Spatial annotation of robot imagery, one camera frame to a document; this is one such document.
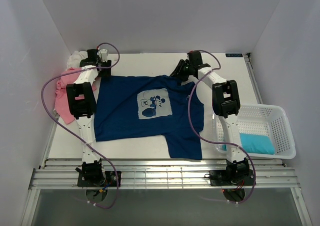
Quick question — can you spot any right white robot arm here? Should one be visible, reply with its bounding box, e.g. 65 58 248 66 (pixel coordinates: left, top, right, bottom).
170 50 250 184

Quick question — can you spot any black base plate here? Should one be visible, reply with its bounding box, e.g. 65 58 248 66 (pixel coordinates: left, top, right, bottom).
76 171 117 187
204 170 254 186

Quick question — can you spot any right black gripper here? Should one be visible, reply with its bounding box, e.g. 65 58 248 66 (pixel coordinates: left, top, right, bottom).
169 60 193 82

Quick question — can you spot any white plastic basket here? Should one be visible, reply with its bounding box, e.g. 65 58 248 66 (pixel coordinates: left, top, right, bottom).
212 105 297 161

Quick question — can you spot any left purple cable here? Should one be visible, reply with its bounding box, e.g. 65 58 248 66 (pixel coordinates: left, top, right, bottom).
41 42 123 209

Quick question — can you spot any rolled turquoise t-shirt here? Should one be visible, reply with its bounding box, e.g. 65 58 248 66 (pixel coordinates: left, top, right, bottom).
221 132 275 154

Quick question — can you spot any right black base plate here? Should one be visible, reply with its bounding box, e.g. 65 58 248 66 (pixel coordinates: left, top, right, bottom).
204 170 254 186

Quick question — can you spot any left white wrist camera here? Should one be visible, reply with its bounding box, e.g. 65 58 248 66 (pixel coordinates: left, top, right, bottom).
97 49 109 62

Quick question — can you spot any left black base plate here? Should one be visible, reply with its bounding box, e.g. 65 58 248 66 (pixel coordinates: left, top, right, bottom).
76 171 117 187

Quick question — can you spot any navy blue printed t-shirt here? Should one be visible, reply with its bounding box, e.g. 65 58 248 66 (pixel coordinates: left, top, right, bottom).
94 75 204 160

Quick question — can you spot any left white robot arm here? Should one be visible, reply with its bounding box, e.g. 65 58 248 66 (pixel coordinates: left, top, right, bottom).
66 48 111 186

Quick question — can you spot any white t-shirt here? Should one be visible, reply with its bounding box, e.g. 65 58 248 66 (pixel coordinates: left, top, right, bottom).
66 51 88 69

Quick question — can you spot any pink t-shirt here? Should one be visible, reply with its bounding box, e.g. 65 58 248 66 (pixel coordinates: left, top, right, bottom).
54 68 81 124

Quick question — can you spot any blue label sticker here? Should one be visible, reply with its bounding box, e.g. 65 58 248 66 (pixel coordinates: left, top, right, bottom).
225 53 243 58

